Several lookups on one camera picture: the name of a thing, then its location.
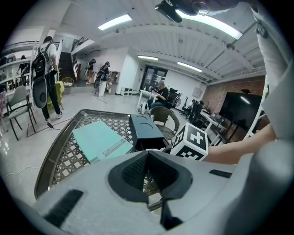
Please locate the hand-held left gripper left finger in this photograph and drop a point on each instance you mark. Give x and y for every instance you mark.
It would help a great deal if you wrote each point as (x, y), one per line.
(92, 195)

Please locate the black office chair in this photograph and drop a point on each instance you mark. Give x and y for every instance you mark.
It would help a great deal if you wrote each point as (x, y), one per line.
(195, 110)

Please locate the person's white shirt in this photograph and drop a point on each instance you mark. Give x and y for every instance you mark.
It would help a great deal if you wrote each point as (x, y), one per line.
(273, 57)

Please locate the ceiling light panel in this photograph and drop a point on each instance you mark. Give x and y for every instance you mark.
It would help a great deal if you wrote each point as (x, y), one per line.
(189, 66)
(211, 23)
(147, 57)
(114, 21)

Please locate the person's right forearm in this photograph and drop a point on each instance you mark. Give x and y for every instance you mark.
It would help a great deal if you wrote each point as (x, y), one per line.
(241, 149)

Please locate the white round appliance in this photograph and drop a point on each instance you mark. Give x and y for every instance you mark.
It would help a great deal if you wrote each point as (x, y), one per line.
(143, 107)

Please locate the dark wicker chair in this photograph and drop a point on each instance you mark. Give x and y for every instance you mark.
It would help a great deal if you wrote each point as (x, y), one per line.
(164, 119)

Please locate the yellow-green chair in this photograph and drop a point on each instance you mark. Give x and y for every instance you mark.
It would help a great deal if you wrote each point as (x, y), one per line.
(57, 91)

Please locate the wicker coffee table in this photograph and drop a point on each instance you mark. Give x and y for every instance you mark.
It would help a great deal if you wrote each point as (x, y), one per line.
(69, 147)

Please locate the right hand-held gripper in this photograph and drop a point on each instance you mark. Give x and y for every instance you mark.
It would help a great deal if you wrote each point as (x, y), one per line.
(193, 142)

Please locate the black television screen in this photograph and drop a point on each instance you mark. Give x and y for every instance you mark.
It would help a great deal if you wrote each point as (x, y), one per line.
(241, 110)

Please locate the dark teal box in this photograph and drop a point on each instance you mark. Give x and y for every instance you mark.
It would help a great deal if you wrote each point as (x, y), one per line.
(144, 128)

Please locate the teal book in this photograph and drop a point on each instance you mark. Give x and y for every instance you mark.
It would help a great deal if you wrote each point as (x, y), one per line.
(101, 140)

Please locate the grey padded chair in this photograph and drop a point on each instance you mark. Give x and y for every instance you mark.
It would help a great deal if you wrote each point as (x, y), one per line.
(19, 101)

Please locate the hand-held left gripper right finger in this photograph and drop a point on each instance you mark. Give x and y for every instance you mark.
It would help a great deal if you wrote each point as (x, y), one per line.
(206, 188)

